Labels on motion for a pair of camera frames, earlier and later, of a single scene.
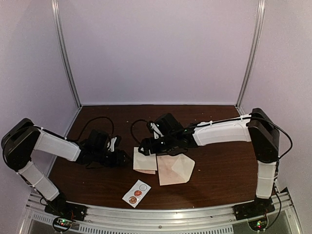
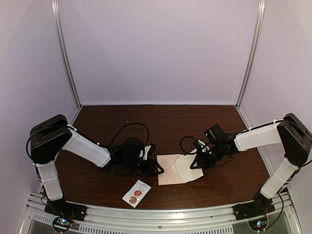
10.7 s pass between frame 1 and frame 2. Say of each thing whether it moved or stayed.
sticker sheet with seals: stayed
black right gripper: moved
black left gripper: moved
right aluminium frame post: stayed
